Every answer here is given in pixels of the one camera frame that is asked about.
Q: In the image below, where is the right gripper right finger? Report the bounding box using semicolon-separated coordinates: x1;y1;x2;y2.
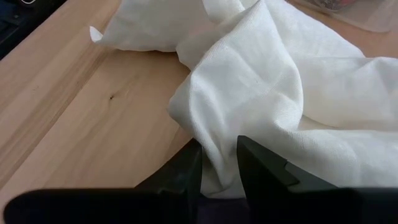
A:
237;136;338;200

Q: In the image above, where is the white cloth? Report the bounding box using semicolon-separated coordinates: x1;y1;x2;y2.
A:
89;0;398;200

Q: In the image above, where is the clear plastic bin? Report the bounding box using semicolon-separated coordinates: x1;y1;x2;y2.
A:
292;0;398;34

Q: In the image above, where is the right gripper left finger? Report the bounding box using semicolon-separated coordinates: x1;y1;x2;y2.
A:
135;138;203;200

